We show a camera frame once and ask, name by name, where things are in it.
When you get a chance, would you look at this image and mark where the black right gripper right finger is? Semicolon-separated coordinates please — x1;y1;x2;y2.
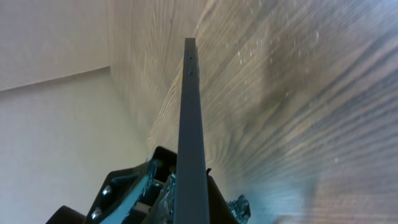
206;168;251;224

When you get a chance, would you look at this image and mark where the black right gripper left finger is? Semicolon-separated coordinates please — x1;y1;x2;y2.
47;146;177;224

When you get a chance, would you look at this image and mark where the blue Galaxy smartphone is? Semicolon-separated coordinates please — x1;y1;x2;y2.
174;38;210;224

